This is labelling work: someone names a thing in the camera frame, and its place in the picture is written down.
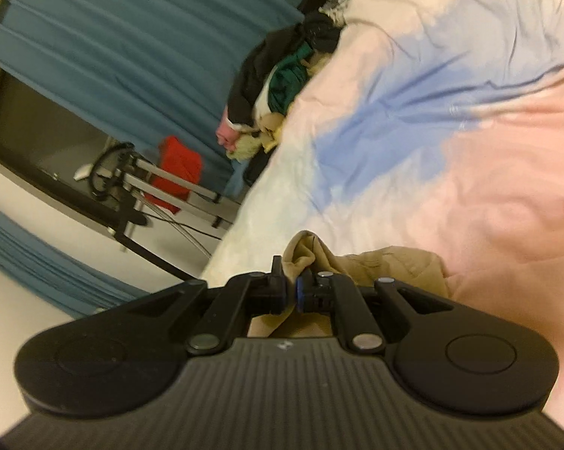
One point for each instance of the tan printed shirt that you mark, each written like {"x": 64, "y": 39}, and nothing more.
{"x": 385, "y": 267}

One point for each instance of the wide blue curtain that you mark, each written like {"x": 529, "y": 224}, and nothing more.
{"x": 122, "y": 33}

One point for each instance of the white patterned cloth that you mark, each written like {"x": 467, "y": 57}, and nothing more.
{"x": 334, "y": 9}

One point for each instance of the pile of mixed clothes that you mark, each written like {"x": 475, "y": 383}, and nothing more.
{"x": 272, "y": 84}

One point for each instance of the narrow blue curtain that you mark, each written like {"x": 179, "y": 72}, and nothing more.
{"x": 38, "y": 262}

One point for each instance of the garment steamer stand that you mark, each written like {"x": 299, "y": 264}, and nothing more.
{"x": 141, "y": 168}

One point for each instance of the dark window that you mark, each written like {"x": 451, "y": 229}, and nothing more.
{"x": 29, "y": 122}

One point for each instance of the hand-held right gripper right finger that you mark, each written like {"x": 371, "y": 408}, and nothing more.
{"x": 301, "y": 296}

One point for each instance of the pastel tie-dye blanket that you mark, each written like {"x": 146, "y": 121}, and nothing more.
{"x": 450, "y": 126}

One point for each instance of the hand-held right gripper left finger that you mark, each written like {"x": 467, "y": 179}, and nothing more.
{"x": 286, "y": 296}

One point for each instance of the black metal stand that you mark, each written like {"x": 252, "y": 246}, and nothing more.
{"x": 146, "y": 253}

